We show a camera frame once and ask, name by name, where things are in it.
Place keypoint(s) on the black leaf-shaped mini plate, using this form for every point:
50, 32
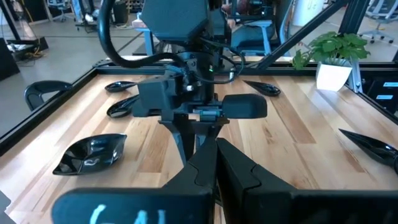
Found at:
90, 152

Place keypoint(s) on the blue office chair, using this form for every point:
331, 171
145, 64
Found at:
253, 35

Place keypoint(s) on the black aluminium rig frame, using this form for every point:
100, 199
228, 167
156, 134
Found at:
81, 83

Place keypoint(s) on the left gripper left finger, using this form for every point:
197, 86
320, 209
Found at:
140, 208

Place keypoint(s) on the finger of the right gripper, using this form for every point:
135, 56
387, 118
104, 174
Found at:
183, 140
208, 130

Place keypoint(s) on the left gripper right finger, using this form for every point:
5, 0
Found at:
280, 208

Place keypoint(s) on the green leafy plant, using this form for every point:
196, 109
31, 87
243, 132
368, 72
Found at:
331, 48

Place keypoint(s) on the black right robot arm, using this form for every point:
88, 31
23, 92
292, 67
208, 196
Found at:
174, 18

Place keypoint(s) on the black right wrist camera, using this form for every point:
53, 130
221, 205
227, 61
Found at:
155, 96

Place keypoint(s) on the white plant pot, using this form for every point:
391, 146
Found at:
332, 77

